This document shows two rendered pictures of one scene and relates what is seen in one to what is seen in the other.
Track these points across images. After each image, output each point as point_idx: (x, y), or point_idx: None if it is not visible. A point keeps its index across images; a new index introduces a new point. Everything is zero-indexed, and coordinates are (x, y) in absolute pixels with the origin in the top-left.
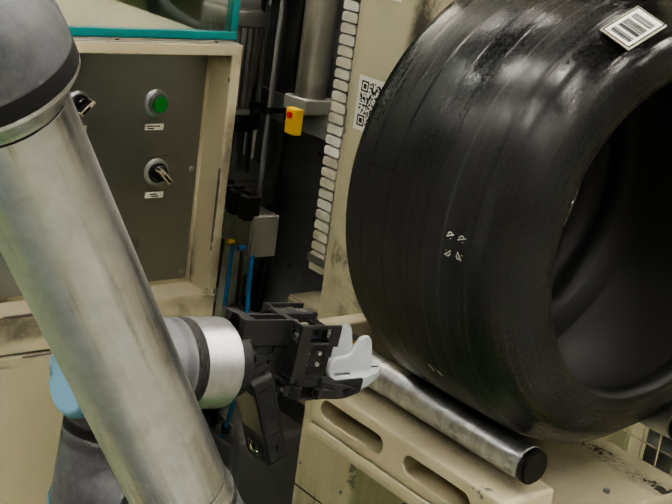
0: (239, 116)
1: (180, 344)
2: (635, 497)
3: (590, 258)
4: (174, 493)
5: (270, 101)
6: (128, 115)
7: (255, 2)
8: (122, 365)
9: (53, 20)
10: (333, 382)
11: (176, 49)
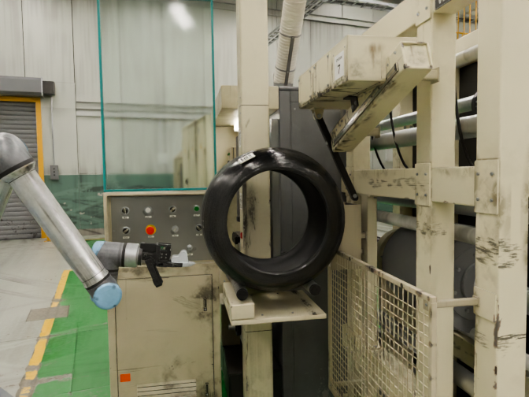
0: None
1: (117, 246)
2: (301, 314)
3: (311, 243)
4: (80, 272)
5: None
6: (188, 212)
7: None
8: (54, 234)
9: (18, 154)
10: (169, 262)
11: (195, 192)
